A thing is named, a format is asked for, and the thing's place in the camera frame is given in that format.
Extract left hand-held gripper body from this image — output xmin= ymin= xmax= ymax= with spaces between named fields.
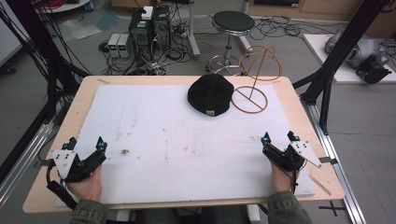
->
xmin=51 ymin=149 xmax=96 ymax=183

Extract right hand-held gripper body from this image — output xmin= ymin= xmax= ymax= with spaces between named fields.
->
xmin=263 ymin=141 xmax=323 ymax=173

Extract golden wire hat stand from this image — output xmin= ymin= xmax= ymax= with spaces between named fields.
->
xmin=231 ymin=45 xmax=284 ymax=115

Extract black beanie hat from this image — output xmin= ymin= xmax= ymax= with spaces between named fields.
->
xmin=187 ymin=73 xmax=235 ymax=118

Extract person's right hand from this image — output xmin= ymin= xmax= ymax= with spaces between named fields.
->
xmin=270 ymin=161 xmax=302 ymax=193

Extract person's left hand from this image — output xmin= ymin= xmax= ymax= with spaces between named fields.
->
xmin=66 ymin=165 xmax=104 ymax=202

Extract thin wooden stick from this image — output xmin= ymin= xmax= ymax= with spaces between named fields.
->
xmin=309 ymin=175 xmax=332 ymax=197

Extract black tape cross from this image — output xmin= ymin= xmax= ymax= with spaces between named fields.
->
xmin=318 ymin=200 xmax=347 ymax=217

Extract white foam mat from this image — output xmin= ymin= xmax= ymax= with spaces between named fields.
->
xmin=55 ymin=83 xmax=317 ymax=208

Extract white floor board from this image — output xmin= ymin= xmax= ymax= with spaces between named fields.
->
xmin=303 ymin=33 xmax=396 ymax=85

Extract black device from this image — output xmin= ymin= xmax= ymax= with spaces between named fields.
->
xmin=355 ymin=55 xmax=393 ymax=85

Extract grey power supply unit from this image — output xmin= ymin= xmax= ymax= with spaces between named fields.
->
xmin=117 ymin=34 xmax=132 ymax=59
xmin=106 ymin=33 xmax=121 ymax=59

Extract grey machine housing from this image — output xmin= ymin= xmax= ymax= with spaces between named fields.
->
xmin=324 ymin=28 xmax=390 ymax=70

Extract clear plastic sheet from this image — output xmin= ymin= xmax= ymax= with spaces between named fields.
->
xmin=58 ymin=18 xmax=103 ymax=41

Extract black computer tower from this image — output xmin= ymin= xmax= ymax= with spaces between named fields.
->
xmin=151 ymin=5 xmax=172 ymax=53
xmin=128 ymin=8 xmax=154 ymax=61

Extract black round stool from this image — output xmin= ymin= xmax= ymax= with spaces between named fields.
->
xmin=205 ymin=10 xmax=257 ymax=77

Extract white desk leg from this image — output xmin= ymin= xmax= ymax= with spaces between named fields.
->
xmin=185 ymin=0 xmax=202 ymax=61

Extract small white box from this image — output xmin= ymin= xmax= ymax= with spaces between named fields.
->
xmin=141 ymin=6 xmax=154 ymax=21

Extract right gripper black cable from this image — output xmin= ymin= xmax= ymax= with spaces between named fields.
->
xmin=290 ymin=161 xmax=299 ymax=194

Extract aluminium rail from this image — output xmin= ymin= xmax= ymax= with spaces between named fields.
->
xmin=0 ymin=120 xmax=54 ymax=208
xmin=301 ymin=98 xmax=368 ymax=224

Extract black metal frame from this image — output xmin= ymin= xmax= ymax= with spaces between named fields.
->
xmin=292 ymin=0 xmax=391 ymax=135
xmin=0 ymin=0 xmax=92 ymax=185

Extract tangle of computer cables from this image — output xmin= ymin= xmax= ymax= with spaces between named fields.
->
xmin=98 ymin=36 xmax=192 ymax=77

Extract black floor cables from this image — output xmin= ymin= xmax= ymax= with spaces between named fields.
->
xmin=247 ymin=14 xmax=339 ymax=42

